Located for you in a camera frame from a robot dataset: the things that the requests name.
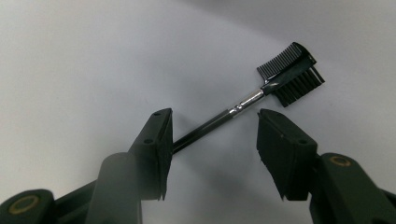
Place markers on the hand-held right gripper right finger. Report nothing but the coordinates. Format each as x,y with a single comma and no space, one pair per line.
286,155

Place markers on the white table cover sheet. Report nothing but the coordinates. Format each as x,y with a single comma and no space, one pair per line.
77,77

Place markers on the black eyebrow comb brush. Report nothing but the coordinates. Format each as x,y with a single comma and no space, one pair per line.
218,119

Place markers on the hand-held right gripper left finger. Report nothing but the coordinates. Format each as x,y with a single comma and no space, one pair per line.
149,161

